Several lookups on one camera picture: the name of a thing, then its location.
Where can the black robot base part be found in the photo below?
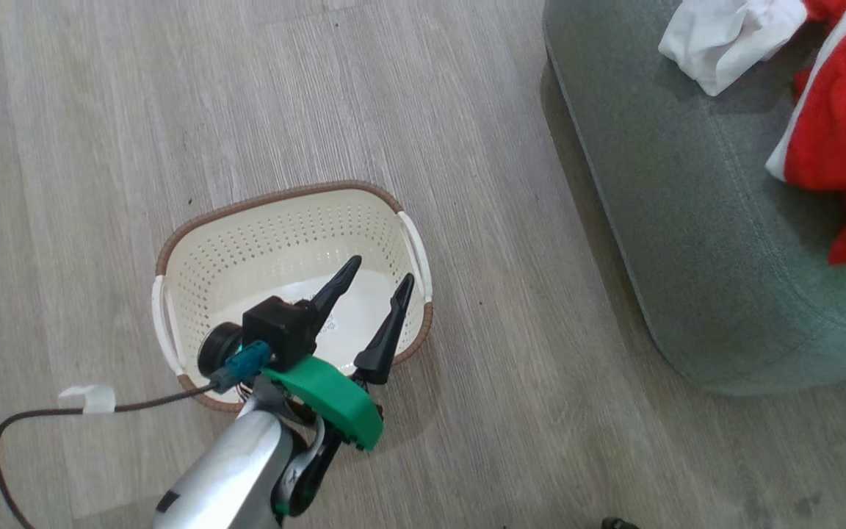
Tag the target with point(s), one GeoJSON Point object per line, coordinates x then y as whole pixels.
{"type": "Point", "coordinates": [617, 524]}

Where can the grey-green sofa cushion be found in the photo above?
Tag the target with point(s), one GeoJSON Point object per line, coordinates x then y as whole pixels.
{"type": "Point", "coordinates": [702, 220]}

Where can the cream perforated laundry basket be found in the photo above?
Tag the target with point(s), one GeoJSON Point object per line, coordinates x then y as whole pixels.
{"type": "Point", "coordinates": [276, 235]}

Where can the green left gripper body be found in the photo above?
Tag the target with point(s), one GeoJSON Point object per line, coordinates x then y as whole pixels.
{"type": "Point", "coordinates": [335, 397]}

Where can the white tape tag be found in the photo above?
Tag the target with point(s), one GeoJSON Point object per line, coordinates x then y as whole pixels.
{"type": "Point", "coordinates": [89, 398]}

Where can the white cloth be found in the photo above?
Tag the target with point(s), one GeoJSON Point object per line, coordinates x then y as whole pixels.
{"type": "Point", "coordinates": [717, 37]}

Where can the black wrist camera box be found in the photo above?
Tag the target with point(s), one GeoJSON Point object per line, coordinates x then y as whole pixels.
{"type": "Point", "coordinates": [276, 327]}

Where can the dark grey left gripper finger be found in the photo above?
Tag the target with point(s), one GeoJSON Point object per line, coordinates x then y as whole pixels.
{"type": "Point", "coordinates": [386, 345]}
{"type": "Point", "coordinates": [336, 288]}

